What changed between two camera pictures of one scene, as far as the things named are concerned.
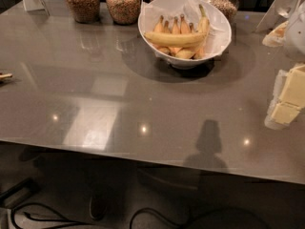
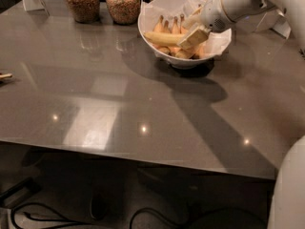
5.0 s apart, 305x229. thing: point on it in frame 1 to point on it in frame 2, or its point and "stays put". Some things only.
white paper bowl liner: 169,7 stays put
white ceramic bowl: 189,31 stays put
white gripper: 295,32 to 213,14
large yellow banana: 176,39 stays put
